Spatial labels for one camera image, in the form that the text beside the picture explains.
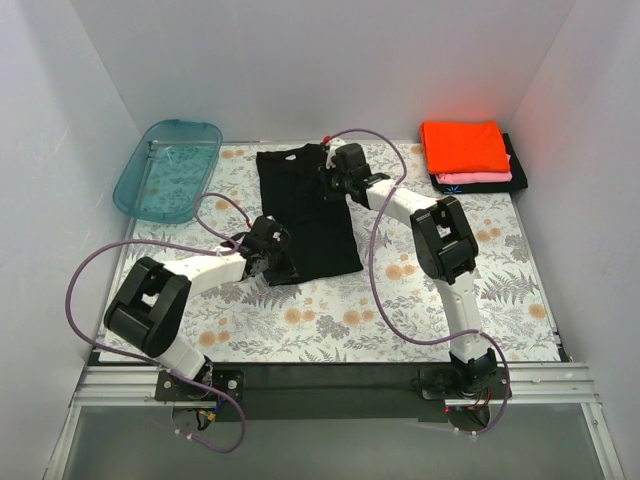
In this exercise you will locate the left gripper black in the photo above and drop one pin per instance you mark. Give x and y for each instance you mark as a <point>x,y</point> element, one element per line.
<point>279,267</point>

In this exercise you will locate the black folded t-shirt with logo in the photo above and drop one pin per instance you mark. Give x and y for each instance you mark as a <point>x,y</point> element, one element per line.
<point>518,182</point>

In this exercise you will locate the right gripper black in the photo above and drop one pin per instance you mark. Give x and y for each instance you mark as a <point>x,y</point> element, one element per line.
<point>329,178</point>

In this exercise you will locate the teal transparent plastic bin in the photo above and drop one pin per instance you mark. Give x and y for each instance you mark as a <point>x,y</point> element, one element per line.
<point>168,170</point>

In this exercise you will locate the orange folded t-shirt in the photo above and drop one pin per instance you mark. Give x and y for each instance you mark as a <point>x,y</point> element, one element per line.
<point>457,147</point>

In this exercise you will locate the pink folded t-shirt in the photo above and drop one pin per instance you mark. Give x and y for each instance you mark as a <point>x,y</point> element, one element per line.
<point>475,177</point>

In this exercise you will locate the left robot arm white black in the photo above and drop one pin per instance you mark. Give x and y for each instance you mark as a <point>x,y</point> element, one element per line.
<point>147,310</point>

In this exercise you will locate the aluminium frame rail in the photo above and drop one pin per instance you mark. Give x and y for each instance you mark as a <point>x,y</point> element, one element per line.
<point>133,385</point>

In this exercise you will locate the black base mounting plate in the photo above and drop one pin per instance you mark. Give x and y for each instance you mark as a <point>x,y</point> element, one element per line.
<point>338,391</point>

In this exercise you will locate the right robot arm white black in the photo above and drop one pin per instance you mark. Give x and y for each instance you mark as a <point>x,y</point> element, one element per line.
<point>445,248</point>

